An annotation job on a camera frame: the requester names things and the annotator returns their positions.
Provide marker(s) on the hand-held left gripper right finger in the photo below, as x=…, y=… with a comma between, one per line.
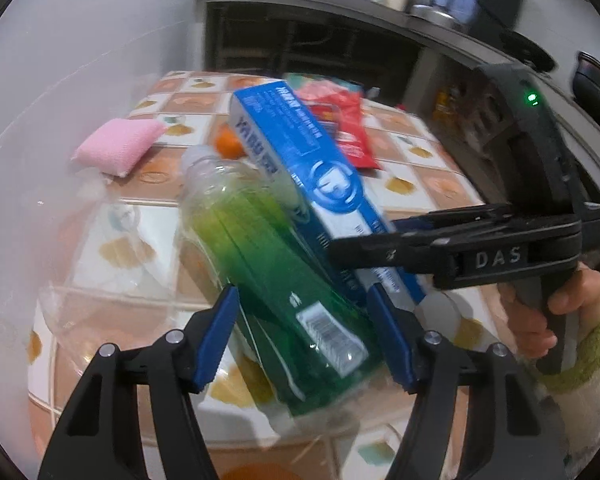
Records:
x=390, y=330

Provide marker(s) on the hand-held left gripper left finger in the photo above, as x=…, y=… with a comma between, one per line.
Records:
x=220, y=325

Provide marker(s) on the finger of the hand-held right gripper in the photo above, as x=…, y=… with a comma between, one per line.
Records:
x=455, y=217
x=380, y=252

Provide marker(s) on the green plastic bottle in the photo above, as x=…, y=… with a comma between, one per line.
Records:
x=280, y=305

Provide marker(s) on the blue toothpaste box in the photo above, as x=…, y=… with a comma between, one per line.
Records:
x=320, y=175

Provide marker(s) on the red snack packet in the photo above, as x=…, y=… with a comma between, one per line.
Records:
x=350, y=130

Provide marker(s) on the orange fruit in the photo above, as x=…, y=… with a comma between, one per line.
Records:
x=227, y=145

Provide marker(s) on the pink sponge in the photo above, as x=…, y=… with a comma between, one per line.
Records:
x=120, y=145

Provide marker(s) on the person's right forearm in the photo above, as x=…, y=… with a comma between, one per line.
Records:
x=595, y=385

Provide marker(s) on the person's right hand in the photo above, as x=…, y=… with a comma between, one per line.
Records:
x=587, y=292

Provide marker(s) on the orange snack bag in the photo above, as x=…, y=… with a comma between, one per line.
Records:
x=445, y=105

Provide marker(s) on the metal pot lid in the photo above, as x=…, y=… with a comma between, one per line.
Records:
x=432, y=14

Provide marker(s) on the grey concrete counter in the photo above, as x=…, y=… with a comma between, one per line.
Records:
x=330, y=5

